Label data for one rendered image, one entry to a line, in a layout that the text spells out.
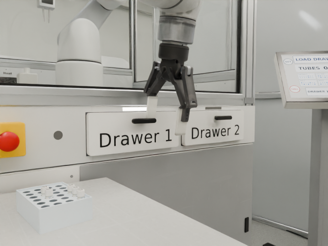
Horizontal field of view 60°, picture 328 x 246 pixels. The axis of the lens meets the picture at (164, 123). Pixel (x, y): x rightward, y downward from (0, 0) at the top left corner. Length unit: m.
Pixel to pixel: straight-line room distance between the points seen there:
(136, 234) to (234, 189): 0.74
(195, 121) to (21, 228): 0.61
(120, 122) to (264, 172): 1.81
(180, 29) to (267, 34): 1.79
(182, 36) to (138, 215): 0.41
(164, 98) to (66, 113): 0.30
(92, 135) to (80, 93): 0.11
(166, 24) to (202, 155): 0.48
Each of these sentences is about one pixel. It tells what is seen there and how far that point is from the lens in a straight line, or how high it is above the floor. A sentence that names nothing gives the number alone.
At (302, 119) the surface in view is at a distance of 2.26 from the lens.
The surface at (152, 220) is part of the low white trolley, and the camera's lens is 0.49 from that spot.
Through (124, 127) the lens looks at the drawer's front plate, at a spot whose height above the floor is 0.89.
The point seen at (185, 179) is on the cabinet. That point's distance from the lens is 0.95.
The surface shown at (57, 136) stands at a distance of 0.73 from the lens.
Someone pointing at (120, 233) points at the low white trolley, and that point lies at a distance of 0.45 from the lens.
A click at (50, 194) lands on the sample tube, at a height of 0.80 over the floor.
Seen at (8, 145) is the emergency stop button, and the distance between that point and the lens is 0.64.
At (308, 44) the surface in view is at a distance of 2.29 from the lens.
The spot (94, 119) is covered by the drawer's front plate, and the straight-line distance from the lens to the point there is 0.74.
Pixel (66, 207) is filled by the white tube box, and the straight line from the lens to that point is 0.48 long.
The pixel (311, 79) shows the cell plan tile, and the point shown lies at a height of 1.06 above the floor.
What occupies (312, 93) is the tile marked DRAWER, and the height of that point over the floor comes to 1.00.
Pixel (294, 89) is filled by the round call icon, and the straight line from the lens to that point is 1.33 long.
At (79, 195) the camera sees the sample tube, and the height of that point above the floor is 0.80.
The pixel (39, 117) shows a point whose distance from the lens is 0.72.
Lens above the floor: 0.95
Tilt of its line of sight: 4 degrees down
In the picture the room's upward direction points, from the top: straight up
